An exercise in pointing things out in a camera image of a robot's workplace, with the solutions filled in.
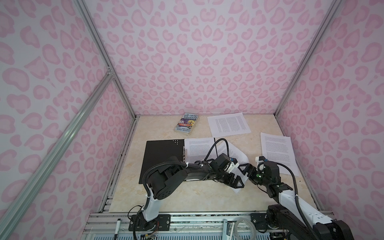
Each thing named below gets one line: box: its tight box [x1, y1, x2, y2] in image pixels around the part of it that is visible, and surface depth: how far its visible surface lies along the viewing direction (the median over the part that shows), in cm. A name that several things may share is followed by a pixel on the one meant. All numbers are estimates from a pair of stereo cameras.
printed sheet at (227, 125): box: [207, 112, 252, 138], surface depth 116 cm
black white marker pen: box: [113, 218, 121, 240], surface depth 72 cm
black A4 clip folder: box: [138, 139, 185, 184], surface depth 105 cm
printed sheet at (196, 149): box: [184, 137, 215, 164], surface depth 103 cm
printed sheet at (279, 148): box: [260, 132, 299, 176], surface depth 102 cm
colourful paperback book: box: [174, 112, 199, 135], surface depth 115 cm
